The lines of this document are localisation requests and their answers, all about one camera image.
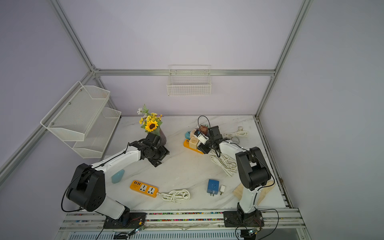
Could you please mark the light blue mouse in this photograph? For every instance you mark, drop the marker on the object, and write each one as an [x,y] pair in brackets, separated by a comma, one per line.
[117,177]

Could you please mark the aluminium front rail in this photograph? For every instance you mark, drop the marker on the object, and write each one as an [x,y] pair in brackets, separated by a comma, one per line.
[280,224]

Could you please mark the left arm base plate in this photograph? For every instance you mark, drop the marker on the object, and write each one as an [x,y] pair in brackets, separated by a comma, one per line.
[132,220]

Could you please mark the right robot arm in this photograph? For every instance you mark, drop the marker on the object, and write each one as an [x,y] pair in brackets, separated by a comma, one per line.
[250,164]

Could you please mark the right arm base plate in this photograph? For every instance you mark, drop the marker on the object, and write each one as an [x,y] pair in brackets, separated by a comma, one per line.
[235,219]

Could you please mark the sunflower bouquet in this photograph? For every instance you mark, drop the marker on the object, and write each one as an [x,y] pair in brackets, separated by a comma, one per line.
[150,122]

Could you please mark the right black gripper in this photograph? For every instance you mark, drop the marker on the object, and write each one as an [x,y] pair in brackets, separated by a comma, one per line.
[202,147]

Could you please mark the brown cube adapter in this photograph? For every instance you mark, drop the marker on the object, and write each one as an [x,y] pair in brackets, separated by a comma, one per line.
[204,129]

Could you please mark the teal power strip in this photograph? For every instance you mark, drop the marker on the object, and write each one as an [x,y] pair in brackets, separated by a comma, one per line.
[188,135]

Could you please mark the white two-tier mesh shelf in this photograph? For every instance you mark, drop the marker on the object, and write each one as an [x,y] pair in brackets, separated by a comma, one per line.
[83,121]

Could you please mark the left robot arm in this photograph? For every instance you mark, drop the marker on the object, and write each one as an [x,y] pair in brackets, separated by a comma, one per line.
[87,188]

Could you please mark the blue cube plug adapter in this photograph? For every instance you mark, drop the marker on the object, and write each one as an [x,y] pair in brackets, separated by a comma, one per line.
[213,187]

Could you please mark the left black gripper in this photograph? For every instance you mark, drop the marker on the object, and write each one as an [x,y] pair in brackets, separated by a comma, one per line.
[164,151]

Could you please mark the dark grey ribbed vase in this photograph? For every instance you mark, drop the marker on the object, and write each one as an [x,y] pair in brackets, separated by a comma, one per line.
[163,137]

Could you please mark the pink butterfly cube adapter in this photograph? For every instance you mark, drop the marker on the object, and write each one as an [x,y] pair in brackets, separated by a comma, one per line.
[192,133]

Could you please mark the beige work glove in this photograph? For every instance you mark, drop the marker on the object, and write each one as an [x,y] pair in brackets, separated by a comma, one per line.
[238,192]

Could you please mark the white wire wall basket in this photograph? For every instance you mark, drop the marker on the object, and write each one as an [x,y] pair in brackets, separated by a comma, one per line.
[189,80]

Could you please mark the beige cube plug adapter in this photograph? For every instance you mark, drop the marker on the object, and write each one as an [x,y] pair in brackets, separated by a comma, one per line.
[193,143]

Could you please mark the small white plug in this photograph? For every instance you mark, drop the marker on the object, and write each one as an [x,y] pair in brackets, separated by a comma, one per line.
[222,189]

